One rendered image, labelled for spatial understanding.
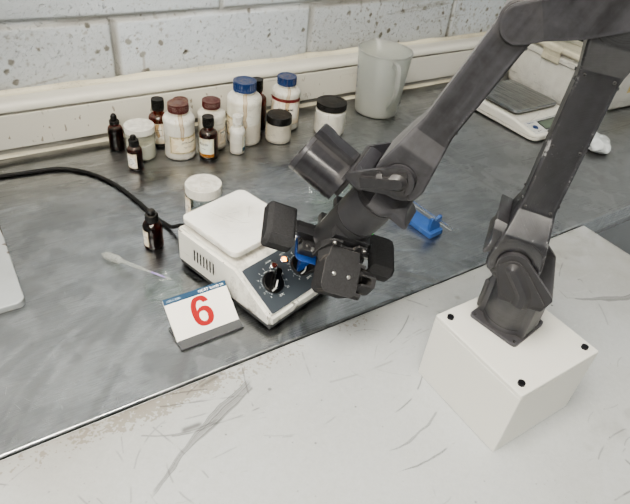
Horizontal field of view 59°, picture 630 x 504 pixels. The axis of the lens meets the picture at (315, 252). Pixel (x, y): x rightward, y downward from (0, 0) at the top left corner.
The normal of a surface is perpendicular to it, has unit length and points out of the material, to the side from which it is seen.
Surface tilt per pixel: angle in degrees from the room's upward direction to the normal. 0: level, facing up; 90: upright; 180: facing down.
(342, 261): 47
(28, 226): 0
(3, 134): 90
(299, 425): 0
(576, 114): 90
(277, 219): 30
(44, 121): 90
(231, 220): 0
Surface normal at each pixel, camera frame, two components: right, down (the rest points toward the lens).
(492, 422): -0.84, 0.27
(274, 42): 0.54, 0.56
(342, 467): 0.10, -0.78
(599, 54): -0.39, 0.86
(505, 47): -0.37, 0.55
